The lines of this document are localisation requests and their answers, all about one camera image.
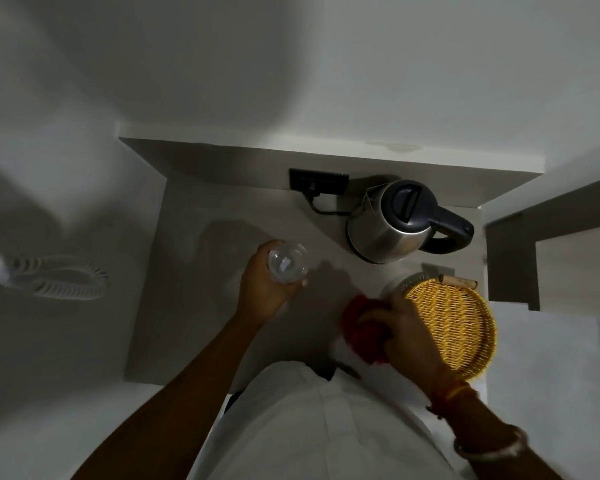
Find brown paper stick packet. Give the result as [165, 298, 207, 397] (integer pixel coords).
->
[438, 274, 480, 291]

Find white coiled cord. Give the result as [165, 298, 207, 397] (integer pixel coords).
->
[6, 254, 110, 301]

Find stainless steel electric kettle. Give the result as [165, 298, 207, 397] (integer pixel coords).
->
[346, 180, 475, 265]

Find white bangle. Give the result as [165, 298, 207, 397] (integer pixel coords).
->
[452, 424, 529, 462]

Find clear drinking glass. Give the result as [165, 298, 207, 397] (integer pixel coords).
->
[267, 240, 311, 285]

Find brown wooden cabinet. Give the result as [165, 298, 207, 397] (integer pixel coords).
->
[483, 172, 600, 312]

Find person's white shirt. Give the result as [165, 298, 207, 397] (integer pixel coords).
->
[192, 361, 482, 480]

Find orange thread bracelet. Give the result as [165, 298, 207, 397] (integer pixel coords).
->
[425, 376, 481, 421]

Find person's left forearm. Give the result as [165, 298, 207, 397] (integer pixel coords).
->
[76, 313, 284, 480]

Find black wall socket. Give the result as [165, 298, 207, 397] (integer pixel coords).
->
[288, 168, 350, 195]

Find person's right hand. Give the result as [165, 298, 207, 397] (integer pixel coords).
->
[358, 294, 455, 384]

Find yellow wicker tray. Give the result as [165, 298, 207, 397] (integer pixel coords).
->
[401, 277, 498, 381]

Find person's left hand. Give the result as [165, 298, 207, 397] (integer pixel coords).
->
[238, 240, 309, 321]

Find white ledge shelf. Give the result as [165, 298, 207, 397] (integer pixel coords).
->
[115, 122, 546, 209]

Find black kettle power cable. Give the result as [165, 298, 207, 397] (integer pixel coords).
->
[306, 191, 354, 217]

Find red cloth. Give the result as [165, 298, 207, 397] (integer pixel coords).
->
[341, 295, 392, 366]

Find person's right forearm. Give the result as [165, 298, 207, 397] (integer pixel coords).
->
[427, 367, 567, 480]

